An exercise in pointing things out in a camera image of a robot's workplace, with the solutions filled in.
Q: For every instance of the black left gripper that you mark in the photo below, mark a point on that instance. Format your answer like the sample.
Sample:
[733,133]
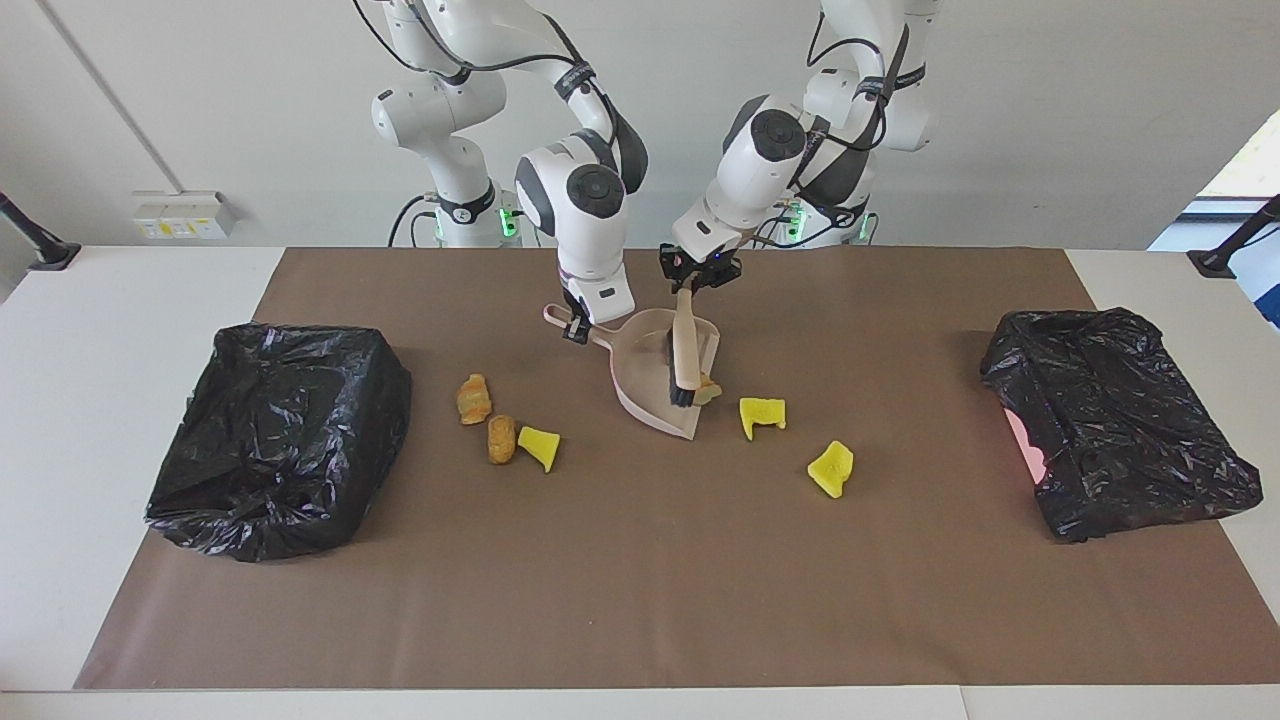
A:
[700,258]

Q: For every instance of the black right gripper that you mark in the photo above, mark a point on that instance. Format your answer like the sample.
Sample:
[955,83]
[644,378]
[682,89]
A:
[572,303]

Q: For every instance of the beige plastic dustpan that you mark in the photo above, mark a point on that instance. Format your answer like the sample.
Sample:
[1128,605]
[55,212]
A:
[640,370]

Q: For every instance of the beige hand brush black bristles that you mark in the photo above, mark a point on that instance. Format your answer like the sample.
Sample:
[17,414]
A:
[686,350]

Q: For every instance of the toy croissant bread piece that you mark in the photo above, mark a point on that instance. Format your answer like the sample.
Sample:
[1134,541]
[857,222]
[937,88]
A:
[709,392]
[474,400]

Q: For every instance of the yellow foam wedge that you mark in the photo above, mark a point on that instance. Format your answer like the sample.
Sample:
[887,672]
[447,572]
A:
[538,443]

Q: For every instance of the brown round toy bread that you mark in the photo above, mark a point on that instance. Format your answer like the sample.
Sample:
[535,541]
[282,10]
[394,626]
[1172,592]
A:
[501,440]

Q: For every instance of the yellow notched foam piece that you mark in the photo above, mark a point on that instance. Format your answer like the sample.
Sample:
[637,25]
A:
[760,410]

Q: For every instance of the yellow ridged foam piece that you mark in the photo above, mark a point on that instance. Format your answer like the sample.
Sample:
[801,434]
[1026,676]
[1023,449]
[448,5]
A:
[831,470]

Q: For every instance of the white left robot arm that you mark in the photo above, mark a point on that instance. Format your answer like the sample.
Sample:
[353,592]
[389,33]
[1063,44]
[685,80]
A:
[760,170]

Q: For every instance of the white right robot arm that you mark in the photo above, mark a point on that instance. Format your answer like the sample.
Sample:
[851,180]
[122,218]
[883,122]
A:
[590,230]

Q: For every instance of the black bag lined bin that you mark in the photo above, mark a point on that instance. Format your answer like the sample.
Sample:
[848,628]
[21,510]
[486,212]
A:
[280,440]

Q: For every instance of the black bag pink bin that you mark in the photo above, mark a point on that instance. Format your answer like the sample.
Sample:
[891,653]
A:
[1120,420]

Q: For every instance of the brown paper table mat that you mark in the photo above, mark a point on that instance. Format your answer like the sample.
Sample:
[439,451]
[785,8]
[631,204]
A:
[640,600]

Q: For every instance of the black clamp stand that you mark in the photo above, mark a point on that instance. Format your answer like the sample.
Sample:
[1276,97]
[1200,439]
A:
[1215,262]
[45,250]

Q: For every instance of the bright window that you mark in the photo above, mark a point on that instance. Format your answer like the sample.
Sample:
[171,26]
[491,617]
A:
[1250,170]

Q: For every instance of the blue object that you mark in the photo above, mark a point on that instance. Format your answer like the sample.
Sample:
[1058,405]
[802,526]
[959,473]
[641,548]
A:
[1272,308]

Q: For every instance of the white wall outlet box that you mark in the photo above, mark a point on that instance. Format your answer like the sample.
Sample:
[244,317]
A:
[180,215]

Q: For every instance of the white wall conduit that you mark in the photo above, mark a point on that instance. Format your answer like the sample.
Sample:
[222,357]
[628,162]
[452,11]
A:
[110,96]

